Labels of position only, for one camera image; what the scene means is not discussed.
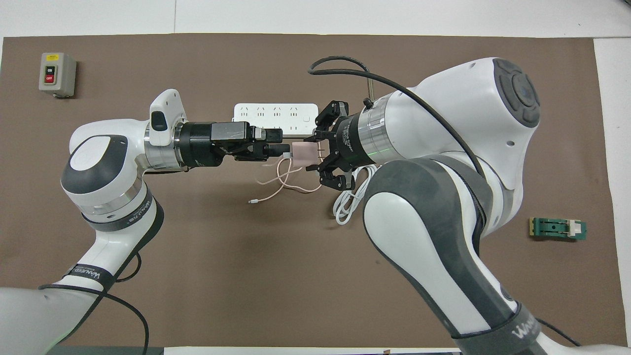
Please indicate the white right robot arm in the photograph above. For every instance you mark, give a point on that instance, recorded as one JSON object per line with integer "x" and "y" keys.
{"x": 468, "y": 113}

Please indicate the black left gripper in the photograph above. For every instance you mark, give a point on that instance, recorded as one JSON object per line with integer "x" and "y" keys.
{"x": 212, "y": 143}

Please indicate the green knife switch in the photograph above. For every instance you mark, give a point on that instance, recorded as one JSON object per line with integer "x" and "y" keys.
{"x": 554, "y": 228}

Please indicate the brown table mat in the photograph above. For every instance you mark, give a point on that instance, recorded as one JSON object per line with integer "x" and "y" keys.
{"x": 246, "y": 276}

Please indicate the white power strip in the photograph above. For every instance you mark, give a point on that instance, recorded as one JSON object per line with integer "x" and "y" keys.
{"x": 276, "y": 112}

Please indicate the pink charger adapter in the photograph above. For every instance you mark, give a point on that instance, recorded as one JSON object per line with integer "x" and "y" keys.
{"x": 305, "y": 154}

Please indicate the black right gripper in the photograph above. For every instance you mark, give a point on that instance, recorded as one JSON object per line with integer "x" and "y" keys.
{"x": 350, "y": 140}

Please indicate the grey push button box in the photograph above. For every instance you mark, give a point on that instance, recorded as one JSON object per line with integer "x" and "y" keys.
{"x": 56, "y": 74}

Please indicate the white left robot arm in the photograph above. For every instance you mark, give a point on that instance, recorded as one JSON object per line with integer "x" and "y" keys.
{"x": 103, "y": 167}

